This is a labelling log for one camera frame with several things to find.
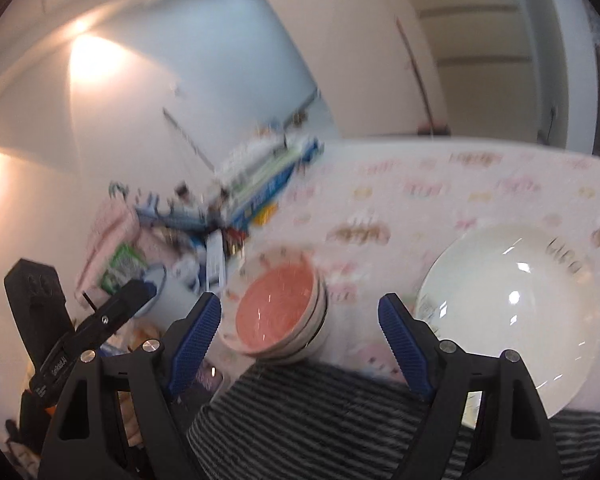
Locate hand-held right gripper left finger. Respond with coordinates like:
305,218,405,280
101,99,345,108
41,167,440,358
39,292,223,480

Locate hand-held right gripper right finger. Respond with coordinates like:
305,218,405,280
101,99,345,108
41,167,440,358
377,292,563,480

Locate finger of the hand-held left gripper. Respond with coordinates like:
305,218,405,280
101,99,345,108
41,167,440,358
76,279,157,358

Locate pink strawberry bowl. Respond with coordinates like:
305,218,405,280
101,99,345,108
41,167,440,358
221,247,326,357

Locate white plate with gold print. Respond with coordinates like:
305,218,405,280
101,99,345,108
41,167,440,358
413,223,600,419

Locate green packet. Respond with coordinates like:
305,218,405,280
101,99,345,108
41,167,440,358
102,244,149,295

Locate white enamel mug blue rim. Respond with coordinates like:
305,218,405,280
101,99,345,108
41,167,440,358
130,264,203,332

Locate white remote control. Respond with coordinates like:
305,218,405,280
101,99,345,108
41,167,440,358
205,232,229,294

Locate pink bag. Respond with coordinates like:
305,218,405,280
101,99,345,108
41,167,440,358
77,195,142,291

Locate blue film strip bag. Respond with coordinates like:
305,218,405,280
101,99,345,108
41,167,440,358
135,195,216,234

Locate striped clothing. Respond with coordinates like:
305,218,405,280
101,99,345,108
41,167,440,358
187,360,600,480

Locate pink printed tablecloth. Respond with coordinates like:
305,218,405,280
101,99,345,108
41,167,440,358
200,139,600,411

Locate metal stick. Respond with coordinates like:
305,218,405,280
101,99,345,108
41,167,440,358
162,107,216,173

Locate beige refrigerator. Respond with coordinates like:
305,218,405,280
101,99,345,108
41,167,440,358
410,0,600,151

